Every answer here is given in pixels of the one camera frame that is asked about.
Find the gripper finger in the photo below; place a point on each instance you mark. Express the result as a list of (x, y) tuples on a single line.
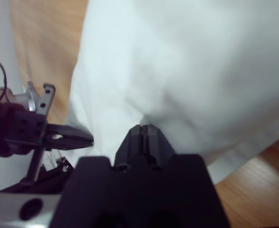
[(158, 147), (129, 147)]

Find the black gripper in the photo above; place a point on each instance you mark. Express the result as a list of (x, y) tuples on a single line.
[(15, 128)]

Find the white t-shirt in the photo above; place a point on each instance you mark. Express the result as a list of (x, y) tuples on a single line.
[(177, 71)]

